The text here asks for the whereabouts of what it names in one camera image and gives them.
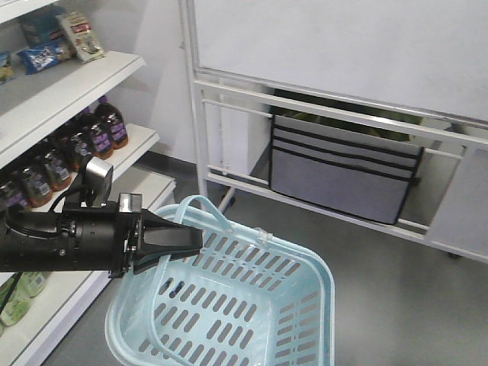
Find grey fabric organizer bag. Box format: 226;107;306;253
268;115;424;224

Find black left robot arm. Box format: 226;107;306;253
1;193;203;278

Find white green snack bag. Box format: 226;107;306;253
56;11;105;63

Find white metal shelving unit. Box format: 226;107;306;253
0;0;177;366

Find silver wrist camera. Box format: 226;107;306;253
79;155;114;207

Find light blue plastic basket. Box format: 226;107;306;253
104;195;335;365

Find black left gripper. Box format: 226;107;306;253
60;193;203;278

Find green drink bottle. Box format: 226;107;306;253
18;271;48;298

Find brown tea bottle purple label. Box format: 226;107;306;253
95;99;129;149

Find white rolling whiteboard stand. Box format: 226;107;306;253
180;1;487;262

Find blue cookie packet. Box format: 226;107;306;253
17;42;60;75

